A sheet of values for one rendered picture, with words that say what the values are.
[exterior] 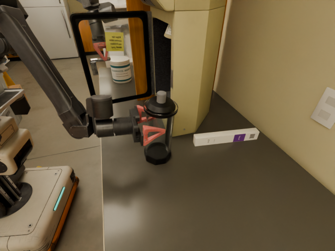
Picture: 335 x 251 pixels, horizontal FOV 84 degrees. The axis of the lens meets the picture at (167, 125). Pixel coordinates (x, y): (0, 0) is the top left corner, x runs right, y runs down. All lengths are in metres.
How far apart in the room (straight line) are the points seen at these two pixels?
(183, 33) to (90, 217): 1.51
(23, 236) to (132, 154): 0.97
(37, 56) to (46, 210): 1.15
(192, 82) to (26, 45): 0.50
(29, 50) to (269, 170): 0.82
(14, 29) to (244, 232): 0.79
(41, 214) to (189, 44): 1.37
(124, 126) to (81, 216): 1.29
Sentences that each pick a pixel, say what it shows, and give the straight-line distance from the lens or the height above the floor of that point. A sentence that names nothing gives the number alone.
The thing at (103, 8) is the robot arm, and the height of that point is 1.39.
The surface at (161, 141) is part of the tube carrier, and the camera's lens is 0.61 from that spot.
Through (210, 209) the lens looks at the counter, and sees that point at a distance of 0.61.
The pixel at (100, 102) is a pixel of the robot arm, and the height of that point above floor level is 1.21.
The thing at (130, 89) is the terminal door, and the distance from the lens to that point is 0.98.
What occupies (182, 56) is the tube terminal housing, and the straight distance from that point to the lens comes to 0.66.
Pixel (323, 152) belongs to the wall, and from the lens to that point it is 0.82.
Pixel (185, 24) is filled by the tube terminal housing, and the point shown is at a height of 1.38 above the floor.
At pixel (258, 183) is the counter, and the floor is 0.94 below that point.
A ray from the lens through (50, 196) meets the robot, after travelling 1.63.
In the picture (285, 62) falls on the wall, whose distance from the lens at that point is 0.87.
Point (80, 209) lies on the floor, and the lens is 1.82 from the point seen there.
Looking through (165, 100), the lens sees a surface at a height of 1.19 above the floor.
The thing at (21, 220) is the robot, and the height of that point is 0.28.
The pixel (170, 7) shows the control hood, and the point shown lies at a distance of 0.62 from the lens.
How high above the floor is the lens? 1.46
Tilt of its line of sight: 36 degrees down
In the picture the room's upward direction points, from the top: straight up
